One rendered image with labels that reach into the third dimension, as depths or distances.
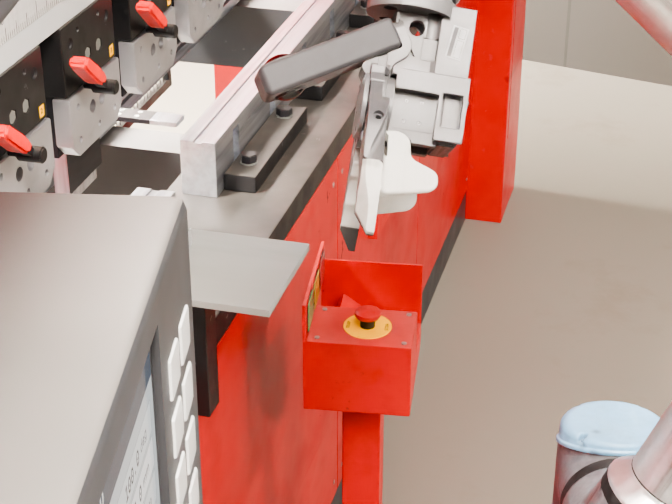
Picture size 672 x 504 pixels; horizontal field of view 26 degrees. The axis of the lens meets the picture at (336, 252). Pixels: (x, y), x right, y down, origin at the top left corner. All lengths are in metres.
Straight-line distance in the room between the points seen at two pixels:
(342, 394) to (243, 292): 0.41
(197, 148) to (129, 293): 1.70
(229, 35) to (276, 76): 2.08
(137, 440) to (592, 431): 1.01
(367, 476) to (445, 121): 1.27
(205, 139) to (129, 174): 0.27
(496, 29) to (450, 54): 2.80
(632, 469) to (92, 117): 0.78
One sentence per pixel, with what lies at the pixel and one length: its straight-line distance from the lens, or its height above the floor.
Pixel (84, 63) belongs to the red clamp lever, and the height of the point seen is 1.31.
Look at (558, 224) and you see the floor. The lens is 4.20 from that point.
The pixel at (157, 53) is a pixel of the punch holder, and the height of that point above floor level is 1.21.
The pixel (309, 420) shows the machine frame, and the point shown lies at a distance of 2.63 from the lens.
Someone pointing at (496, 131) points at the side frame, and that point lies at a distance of 4.07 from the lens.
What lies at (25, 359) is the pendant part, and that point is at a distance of 0.58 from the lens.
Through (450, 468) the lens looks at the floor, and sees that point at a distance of 3.19.
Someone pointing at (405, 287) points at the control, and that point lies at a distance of 2.29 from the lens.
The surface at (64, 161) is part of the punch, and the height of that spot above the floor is 1.15.
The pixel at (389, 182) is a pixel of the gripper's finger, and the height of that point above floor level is 1.44.
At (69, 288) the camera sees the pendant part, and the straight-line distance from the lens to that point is 0.62.
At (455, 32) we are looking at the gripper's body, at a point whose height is 1.51.
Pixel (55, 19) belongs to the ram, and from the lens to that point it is 1.70.
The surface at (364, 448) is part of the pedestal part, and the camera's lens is 2.31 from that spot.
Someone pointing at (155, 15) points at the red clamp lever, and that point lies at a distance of 1.87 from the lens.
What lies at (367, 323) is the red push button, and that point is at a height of 0.79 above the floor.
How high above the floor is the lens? 1.90
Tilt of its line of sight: 28 degrees down
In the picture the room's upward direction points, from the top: straight up
